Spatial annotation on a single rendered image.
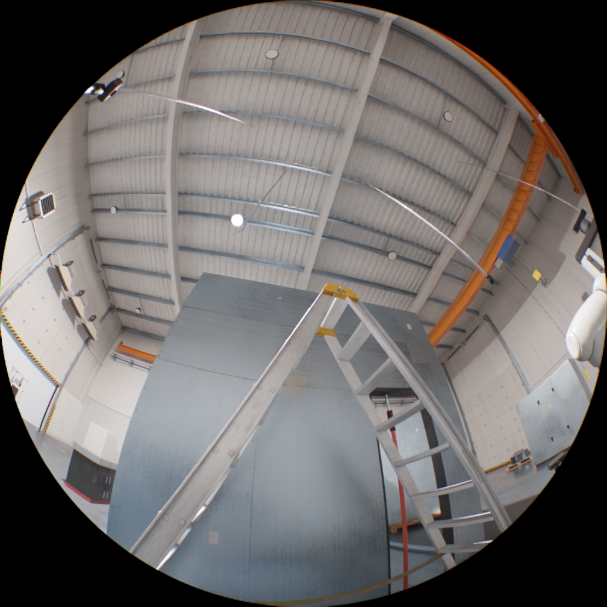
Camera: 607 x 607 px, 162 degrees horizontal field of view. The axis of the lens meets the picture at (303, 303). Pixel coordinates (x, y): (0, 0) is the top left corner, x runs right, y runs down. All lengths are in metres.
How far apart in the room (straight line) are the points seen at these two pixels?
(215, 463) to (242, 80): 7.36
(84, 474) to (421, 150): 11.25
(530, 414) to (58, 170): 16.53
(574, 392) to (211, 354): 7.19
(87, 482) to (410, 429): 7.23
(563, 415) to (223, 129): 11.84
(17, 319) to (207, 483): 9.46
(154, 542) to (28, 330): 9.68
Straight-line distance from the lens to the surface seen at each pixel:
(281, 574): 1.46
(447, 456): 2.00
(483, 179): 8.92
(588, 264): 1.21
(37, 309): 10.11
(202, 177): 7.55
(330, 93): 6.91
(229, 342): 1.68
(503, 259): 8.59
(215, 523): 1.37
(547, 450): 7.23
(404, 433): 6.12
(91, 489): 4.92
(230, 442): 0.59
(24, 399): 11.01
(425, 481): 6.13
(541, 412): 7.08
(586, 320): 0.77
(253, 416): 0.61
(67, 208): 10.52
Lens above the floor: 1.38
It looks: 49 degrees up
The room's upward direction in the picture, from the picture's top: straight up
